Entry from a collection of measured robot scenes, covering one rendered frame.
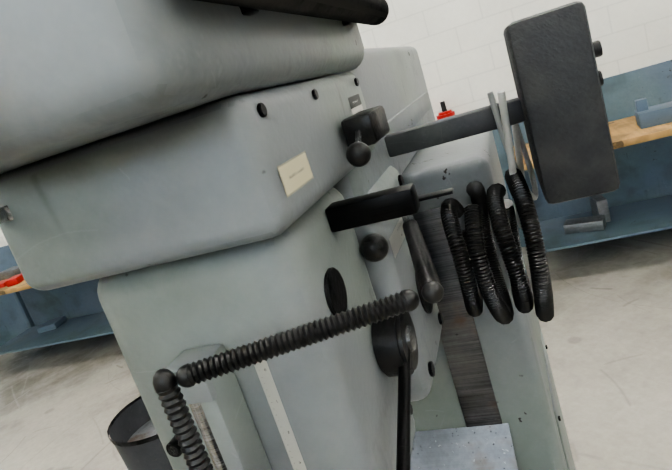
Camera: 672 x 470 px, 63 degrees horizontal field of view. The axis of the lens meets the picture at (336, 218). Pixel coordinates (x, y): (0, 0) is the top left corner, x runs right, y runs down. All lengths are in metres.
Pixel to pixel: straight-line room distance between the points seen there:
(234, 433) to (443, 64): 4.33
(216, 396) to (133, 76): 0.26
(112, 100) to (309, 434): 0.31
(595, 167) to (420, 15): 4.07
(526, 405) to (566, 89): 0.55
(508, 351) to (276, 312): 0.57
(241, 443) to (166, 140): 0.25
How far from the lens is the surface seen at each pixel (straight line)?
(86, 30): 0.29
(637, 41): 4.76
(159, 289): 0.47
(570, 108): 0.65
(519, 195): 0.68
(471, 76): 4.65
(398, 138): 0.75
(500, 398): 0.99
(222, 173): 0.37
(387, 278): 0.61
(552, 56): 0.65
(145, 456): 2.58
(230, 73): 0.34
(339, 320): 0.33
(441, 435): 1.04
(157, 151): 0.39
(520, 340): 0.94
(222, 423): 0.46
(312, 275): 0.44
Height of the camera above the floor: 1.71
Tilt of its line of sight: 12 degrees down
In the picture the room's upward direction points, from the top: 18 degrees counter-clockwise
